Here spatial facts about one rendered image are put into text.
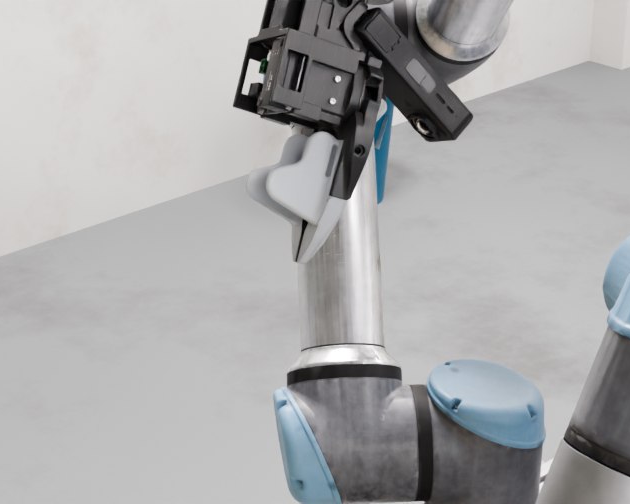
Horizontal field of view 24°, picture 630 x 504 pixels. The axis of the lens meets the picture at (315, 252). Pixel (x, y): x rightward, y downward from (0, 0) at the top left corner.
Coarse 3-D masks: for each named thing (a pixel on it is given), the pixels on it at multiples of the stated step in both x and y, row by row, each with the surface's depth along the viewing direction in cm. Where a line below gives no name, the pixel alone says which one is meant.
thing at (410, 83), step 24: (360, 24) 103; (384, 24) 103; (384, 48) 103; (408, 48) 104; (384, 72) 105; (408, 72) 104; (432, 72) 105; (408, 96) 105; (432, 96) 105; (456, 96) 106; (408, 120) 108; (432, 120) 106; (456, 120) 106
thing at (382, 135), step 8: (392, 104) 489; (392, 112) 492; (384, 120) 487; (392, 120) 497; (376, 128) 486; (384, 128) 486; (376, 136) 488; (384, 136) 491; (376, 144) 488; (384, 144) 493; (376, 152) 491; (384, 152) 495; (376, 160) 493; (384, 160) 497; (376, 168) 494; (384, 168) 499; (376, 176) 496; (384, 176) 502; (376, 184) 498; (384, 184) 505
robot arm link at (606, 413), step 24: (624, 288) 73; (624, 312) 72; (624, 336) 71; (600, 360) 72; (624, 360) 71; (600, 384) 72; (624, 384) 70; (576, 408) 73; (600, 408) 71; (624, 408) 70; (576, 432) 72; (600, 432) 71; (624, 432) 70; (600, 456) 71; (624, 456) 70
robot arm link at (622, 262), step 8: (624, 240) 91; (624, 248) 90; (616, 256) 90; (624, 256) 90; (608, 264) 91; (616, 264) 90; (624, 264) 89; (608, 272) 91; (616, 272) 90; (624, 272) 89; (608, 280) 90; (616, 280) 90; (624, 280) 89; (608, 288) 90; (616, 288) 89; (608, 296) 90; (616, 296) 89; (608, 304) 91
